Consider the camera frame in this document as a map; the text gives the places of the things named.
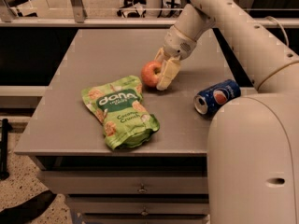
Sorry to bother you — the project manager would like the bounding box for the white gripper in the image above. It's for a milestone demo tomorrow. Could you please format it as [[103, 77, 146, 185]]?
[[154, 26, 197, 91]]

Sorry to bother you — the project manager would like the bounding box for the red apple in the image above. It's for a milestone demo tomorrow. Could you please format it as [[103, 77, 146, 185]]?
[[141, 61, 162, 88]]

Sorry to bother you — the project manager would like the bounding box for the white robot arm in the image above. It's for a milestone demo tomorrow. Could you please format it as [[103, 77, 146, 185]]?
[[156, 0, 299, 224]]

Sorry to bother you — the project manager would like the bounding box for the green rice chip bag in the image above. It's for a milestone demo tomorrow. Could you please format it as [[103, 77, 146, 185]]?
[[81, 76, 160, 149]]

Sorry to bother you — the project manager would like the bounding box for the blue pepsi can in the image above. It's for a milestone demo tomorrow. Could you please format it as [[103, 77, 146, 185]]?
[[193, 79, 241, 117]]

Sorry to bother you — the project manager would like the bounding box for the black office chair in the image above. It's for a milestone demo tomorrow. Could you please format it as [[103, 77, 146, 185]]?
[[117, 0, 145, 18]]

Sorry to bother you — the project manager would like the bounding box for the metal railing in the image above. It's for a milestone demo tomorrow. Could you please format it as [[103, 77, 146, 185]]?
[[0, 0, 299, 29]]

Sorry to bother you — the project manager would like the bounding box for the grey drawer cabinet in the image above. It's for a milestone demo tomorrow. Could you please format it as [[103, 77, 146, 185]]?
[[14, 28, 237, 224]]

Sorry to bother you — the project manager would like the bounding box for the black stand on floor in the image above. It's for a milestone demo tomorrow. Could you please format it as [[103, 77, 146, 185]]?
[[0, 119, 12, 180]]

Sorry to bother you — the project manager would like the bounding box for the white cable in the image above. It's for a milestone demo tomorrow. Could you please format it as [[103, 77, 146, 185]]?
[[264, 15, 291, 49]]

